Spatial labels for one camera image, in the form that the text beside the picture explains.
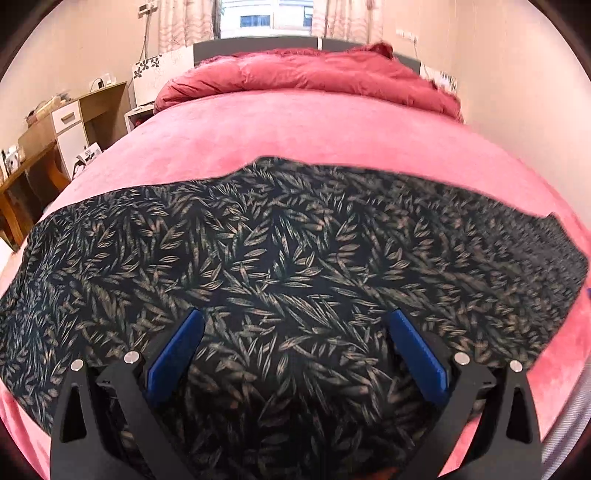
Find dark leaf-print pants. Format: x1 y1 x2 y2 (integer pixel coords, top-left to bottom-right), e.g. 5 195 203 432
1 158 589 479

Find grey mattress edge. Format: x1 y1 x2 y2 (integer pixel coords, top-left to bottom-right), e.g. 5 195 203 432
541 397 590 480

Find wooden desk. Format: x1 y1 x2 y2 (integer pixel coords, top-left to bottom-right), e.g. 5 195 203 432
1 141 70 251

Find white product box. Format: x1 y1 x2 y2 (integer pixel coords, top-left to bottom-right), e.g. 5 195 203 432
72 142 102 179

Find grey bedside table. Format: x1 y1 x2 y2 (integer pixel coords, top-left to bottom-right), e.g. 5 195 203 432
124 103 154 133

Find white wooden cabinet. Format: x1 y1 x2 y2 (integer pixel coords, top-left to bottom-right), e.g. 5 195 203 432
18 82 130 178

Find pink plush bed blanket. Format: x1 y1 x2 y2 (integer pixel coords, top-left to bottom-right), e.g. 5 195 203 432
1 90 590 479

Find white floral nightstand box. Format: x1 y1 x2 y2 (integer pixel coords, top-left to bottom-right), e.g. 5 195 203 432
132 46 194 107

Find dark grey headboard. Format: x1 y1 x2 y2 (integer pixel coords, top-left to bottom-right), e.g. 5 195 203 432
192 35 423 75

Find dark red quilt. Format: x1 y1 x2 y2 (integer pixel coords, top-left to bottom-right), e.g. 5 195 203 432
153 42 463 122

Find pink floral curtain left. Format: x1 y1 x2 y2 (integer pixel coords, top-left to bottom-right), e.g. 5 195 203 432
158 0 217 53

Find pink floral curtain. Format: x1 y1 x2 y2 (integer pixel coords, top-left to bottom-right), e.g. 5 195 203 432
158 0 217 53
311 0 384 44

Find window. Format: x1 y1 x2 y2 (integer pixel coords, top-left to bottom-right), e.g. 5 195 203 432
218 0 314 39

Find pink floral curtain right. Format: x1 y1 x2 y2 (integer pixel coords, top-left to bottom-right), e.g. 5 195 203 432
311 0 384 44

